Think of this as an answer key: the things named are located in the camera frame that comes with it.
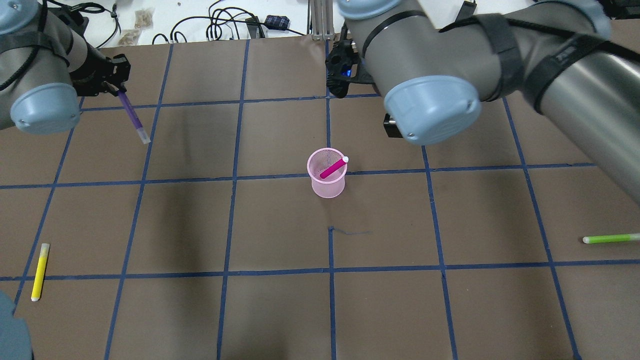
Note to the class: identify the aluminium frame post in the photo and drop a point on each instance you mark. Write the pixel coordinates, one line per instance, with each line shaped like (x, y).
(321, 20)

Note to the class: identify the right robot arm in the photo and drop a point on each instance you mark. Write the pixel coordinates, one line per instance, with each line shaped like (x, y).
(557, 53)

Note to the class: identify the pink mesh cup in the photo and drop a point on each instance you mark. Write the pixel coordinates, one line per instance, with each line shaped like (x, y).
(317, 162)

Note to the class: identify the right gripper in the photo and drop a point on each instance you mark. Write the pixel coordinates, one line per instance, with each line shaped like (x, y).
(391, 126)

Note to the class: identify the green pen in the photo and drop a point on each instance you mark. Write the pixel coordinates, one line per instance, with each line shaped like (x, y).
(607, 239)

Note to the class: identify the purple pen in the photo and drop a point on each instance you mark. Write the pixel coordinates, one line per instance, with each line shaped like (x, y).
(134, 118)

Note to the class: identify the pink pen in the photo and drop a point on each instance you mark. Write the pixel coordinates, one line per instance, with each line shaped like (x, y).
(335, 167)

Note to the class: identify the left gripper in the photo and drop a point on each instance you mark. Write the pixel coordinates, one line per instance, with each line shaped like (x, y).
(93, 76)

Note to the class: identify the yellow pen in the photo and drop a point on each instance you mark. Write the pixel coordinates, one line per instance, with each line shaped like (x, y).
(40, 273)

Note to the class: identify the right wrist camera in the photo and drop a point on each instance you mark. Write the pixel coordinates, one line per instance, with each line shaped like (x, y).
(344, 67)

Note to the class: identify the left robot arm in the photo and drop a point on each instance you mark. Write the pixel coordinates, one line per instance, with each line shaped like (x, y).
(45, 66)

